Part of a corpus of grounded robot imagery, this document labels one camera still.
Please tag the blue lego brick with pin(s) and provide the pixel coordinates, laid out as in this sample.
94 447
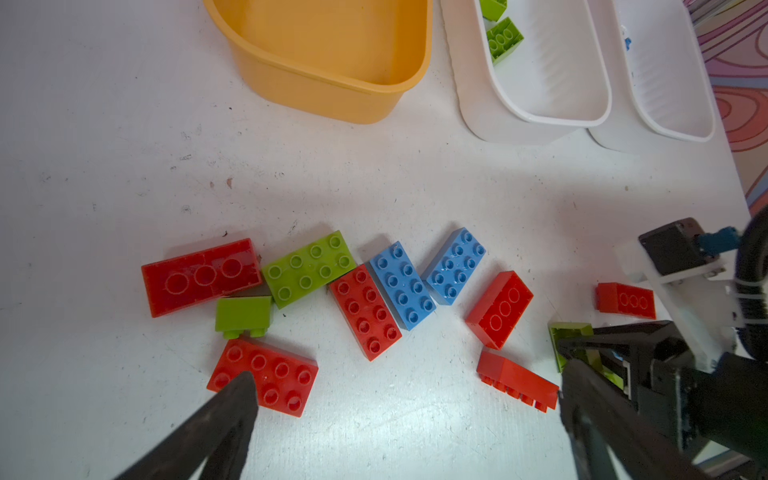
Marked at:
453 265
403 288

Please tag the yellow plastic bin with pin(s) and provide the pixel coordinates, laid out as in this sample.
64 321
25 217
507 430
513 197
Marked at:
346 60

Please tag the red lego brick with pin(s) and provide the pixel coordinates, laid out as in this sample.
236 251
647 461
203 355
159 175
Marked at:
366 312
617 298
516 381
191 279
283 380
499 309

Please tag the white plastic bin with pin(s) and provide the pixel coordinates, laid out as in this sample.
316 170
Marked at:
553 83
661 94

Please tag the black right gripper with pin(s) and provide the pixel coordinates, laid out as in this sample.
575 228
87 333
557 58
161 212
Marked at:
714 287

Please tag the right white plastic bin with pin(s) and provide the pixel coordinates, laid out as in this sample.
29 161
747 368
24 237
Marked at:
661 94

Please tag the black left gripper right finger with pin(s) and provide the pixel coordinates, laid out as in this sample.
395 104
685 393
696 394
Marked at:
598 421

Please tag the middle white plastic bin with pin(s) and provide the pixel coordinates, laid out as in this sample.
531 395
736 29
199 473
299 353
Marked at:
553 83

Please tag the small green lego brick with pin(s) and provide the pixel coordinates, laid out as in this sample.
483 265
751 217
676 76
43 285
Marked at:
236 316

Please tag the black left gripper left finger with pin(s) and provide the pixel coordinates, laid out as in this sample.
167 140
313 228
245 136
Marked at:
214 441

